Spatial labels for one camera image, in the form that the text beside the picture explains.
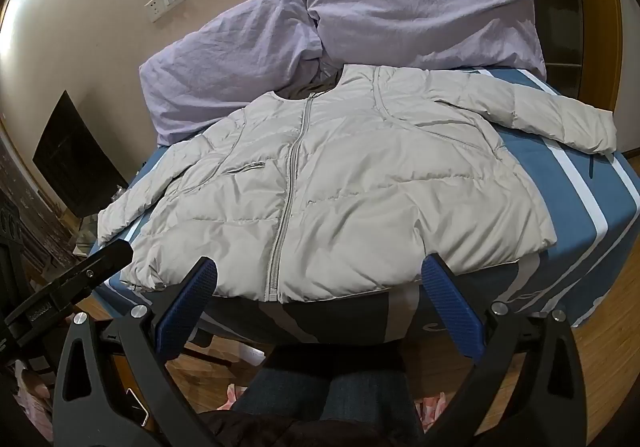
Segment blue striped bed sheet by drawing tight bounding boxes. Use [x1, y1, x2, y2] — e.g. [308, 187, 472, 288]
[90, 66, 640, 348]

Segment black bedside cabinet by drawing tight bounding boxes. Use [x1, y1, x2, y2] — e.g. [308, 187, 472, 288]
[32, 90, 129, 219]

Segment lavender cloth garment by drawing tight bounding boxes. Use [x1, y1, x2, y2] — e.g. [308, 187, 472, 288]
[139, 0, 328, 146]

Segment person's legs in jeans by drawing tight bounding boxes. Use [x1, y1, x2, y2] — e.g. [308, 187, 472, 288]
[232, 344, 418, 428]

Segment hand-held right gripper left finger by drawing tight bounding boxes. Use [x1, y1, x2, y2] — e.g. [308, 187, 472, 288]
[52, 256, 221, 447]

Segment bedside clutter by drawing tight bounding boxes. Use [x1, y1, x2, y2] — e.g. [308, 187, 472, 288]
[60, 207, 103, 260]

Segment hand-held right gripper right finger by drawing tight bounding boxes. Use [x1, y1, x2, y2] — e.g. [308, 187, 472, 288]
[421, 254, 588, 447]

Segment lavender pillow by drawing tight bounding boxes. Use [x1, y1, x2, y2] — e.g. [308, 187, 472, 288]
[292, 0, 547, 78]

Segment white wall switch plate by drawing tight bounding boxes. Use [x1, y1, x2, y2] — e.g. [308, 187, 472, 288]
[145, 0, 187, 24]

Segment beige puffer jacket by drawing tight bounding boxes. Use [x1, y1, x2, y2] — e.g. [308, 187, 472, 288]
[97, 63, 618, 304]

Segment person's dark upper clothing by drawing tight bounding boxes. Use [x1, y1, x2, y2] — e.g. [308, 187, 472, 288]
[200, 409, 431, 447]

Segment smartphone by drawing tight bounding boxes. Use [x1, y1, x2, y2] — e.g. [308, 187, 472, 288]
[125, 388, 152, 429]

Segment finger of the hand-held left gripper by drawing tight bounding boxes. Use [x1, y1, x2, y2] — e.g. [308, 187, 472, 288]
[30, 239, 135, 315]

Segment pink patterned slipper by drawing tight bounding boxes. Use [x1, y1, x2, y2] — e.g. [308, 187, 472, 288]
[415, 391, 451, 423]
[217, 381, 253, 410]

